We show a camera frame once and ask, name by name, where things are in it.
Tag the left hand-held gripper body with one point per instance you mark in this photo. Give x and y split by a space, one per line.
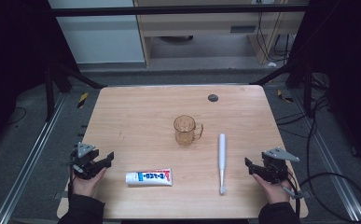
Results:
86 161

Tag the black metal stand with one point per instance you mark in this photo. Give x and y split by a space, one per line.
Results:
49 93
307 90

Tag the white toothbrush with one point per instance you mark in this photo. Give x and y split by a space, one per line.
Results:
222 152

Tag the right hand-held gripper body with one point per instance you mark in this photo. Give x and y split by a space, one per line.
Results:
276 166

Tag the person's right hand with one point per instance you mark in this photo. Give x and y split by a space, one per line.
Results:
274 193

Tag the light wooden desk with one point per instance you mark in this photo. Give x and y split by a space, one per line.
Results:
200 25

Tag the yellow and black tape strip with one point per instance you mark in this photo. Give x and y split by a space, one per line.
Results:
284 96
82 100

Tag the black curtain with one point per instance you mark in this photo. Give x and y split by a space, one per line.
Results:
13 62
349 62

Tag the white toothpaste tube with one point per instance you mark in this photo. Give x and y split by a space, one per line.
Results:
148 178

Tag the small white floor object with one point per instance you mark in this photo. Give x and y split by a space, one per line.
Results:
272 64

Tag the white cabinet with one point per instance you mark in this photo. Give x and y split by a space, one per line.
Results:
100 37

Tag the black horizontal frame bar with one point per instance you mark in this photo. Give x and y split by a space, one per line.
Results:
169 10

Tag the person's left hand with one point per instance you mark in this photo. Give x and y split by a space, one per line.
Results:
85 186

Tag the aluminium floor rail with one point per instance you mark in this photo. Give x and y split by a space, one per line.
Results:
29 158
333 168

